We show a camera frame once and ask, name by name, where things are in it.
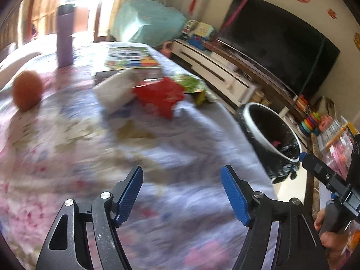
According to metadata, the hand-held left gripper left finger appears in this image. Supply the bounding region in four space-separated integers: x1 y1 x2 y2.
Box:
35 165 144 270

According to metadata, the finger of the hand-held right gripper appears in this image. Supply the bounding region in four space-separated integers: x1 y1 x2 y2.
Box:
299 152 349 201

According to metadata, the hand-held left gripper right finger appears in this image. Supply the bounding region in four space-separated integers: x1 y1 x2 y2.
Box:
221 164 329 270

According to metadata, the trash bin with black liner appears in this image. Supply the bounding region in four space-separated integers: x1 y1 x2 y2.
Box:
235 103 303 185

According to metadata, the person's right hand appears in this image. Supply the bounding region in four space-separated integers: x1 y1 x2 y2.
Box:
313 208 353 258

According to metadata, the clear plastic storage box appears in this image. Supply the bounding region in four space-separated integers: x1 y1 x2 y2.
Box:
316 115 360 181

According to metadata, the floral tablecloth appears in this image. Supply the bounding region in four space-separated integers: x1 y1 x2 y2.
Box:
0 34 279 270

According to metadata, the red yellow bead toy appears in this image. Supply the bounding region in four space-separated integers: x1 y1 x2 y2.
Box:
292 94 310 113

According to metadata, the red snack packet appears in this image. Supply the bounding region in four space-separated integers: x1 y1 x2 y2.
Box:
132 76 186 120

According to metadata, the green snack packet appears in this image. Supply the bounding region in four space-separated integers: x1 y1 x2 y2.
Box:
171 74 215 106

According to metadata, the white TV cabinet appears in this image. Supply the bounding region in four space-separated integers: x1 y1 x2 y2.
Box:
171 38 299 124

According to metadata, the black television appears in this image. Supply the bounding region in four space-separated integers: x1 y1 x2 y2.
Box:
216 0 341 102

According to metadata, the colourful picture book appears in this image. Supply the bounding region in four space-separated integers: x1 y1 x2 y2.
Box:
93 46 164 80

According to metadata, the orange fruit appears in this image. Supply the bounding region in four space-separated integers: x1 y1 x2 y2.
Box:
12 70 45 112

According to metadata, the pink kettlebell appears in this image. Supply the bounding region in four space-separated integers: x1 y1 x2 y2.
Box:
162 41 174 59

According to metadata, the purple thermos bottle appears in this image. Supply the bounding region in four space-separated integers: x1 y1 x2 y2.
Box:
56 3 76 68

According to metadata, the teal yellow toy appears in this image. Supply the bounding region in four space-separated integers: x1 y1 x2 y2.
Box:
195 24 216 39

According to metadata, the teal furniture cover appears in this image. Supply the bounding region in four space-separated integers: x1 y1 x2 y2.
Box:
111 0 187 48

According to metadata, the white red toy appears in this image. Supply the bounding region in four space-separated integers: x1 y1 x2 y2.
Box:
182 20 197 39

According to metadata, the white sofa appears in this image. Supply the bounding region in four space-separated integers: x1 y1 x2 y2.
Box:
0 32 58 90

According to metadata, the red thin pole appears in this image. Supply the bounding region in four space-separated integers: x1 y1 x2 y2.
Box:
223 0 250 31

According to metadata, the glass balcony door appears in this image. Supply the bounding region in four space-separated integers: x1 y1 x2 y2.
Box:
53 0 119 38

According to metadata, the rainbow stacking ring toy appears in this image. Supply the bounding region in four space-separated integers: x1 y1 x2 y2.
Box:
298 112 322 137

